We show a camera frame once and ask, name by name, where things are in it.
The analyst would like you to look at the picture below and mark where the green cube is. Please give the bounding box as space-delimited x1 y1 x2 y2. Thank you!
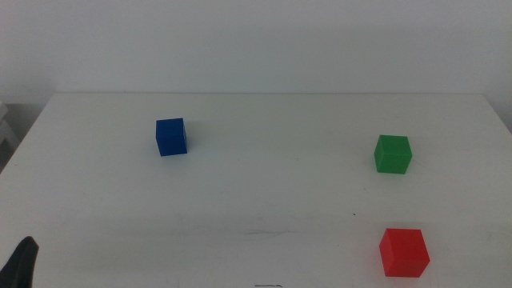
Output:
373 134 414 175

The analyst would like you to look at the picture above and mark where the blue cube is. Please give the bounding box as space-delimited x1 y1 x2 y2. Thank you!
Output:
155 117 188 158

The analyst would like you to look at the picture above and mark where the red cube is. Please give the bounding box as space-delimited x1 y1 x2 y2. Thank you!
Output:
378 227 431 278

